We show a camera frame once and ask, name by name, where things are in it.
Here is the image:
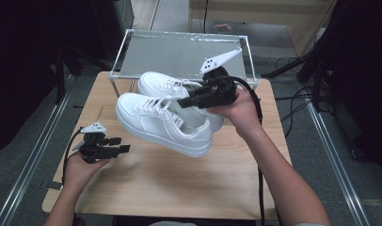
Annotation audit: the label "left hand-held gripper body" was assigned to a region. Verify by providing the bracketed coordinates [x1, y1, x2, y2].
[72, 121, 121, 165]

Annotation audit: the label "black floor cables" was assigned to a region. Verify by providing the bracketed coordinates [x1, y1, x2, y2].
[261, 56, 317, 126]

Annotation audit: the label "black metal stand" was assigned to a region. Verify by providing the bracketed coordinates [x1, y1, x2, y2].
[54, 46, 69, 106]

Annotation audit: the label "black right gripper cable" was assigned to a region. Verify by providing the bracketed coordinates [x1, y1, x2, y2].
[225, 75, 267, 226]

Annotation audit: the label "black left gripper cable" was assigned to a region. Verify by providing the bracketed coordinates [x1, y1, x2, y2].
[61, 126, 87, 185]

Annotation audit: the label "person's left hand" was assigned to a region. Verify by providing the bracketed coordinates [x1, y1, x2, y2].
[62, 153, 112, 189]

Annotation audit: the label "white sneaker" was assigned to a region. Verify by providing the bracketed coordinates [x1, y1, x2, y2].
[115, 91, 214, 158]
[137, 71, 225, 134]

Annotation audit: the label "person's right hand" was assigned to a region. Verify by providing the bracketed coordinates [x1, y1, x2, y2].
[207, 89, 263, 140]

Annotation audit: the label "wooden cabinet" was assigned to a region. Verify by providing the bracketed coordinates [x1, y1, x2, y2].
[188, 0, 338, 57]

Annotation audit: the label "person's grey clothing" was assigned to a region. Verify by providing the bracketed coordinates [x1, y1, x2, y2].
[147, 220, 197, 226]

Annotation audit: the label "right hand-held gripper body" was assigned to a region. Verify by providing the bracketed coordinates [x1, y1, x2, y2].
[199, 46, 244, 109]

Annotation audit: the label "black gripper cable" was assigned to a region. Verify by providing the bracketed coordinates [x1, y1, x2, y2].
[225, 75, 267, 226]
[61, 126, 87, 185]

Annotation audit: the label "metal shoe rack grey shelves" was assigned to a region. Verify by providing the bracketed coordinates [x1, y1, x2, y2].
[108, 28, 260, 99]

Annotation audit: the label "metal floor rail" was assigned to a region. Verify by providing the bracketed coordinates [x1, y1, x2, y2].
[0, 74, 72, 226]
[305, 100, 373, 226]

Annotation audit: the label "black curtain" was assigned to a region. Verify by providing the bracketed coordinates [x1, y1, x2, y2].
[0, 0, 132, 156]
[305, 0, 382, 172]

